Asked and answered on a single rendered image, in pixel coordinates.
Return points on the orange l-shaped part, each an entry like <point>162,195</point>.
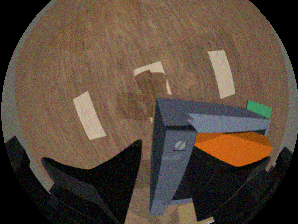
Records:
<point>235,148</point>

